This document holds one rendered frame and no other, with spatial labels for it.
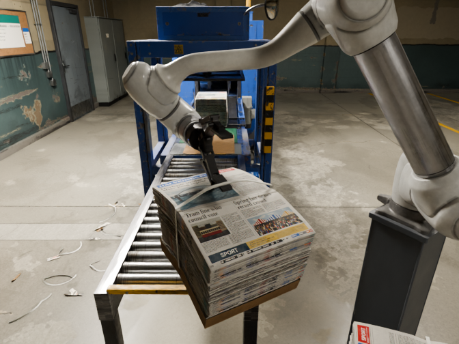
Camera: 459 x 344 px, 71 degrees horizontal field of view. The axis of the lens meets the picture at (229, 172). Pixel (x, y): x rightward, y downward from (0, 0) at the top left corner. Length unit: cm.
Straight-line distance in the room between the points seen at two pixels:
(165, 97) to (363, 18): 54
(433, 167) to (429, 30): 1013
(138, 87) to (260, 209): 48
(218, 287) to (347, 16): 63
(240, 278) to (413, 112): 57
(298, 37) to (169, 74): 37
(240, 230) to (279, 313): 147
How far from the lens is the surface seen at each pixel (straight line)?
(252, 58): 98
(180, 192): 90
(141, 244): 140
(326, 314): 226
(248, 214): 81
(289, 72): 982
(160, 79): 96
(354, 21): 77
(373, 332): 108
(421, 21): 1091
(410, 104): 89
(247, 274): 76
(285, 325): 214
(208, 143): 90
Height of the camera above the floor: 159
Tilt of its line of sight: 23 degrees down
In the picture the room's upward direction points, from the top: straight up
